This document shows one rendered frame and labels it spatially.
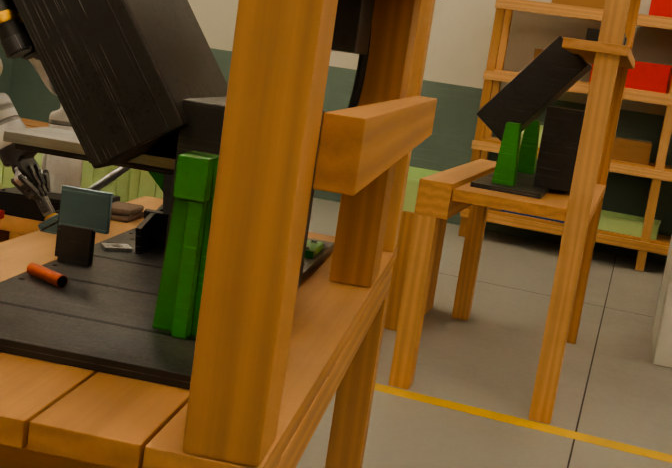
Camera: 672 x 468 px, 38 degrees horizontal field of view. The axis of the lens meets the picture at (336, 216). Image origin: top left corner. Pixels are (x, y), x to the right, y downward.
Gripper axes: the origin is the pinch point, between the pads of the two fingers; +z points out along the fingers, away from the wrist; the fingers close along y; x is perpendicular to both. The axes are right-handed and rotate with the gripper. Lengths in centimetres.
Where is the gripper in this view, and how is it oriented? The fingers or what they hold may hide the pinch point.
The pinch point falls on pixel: (45, 206)
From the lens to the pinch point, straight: 211.8
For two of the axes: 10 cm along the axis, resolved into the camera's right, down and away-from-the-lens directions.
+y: 1.6, -1.3, 9.8
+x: -8.8, 4.2, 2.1
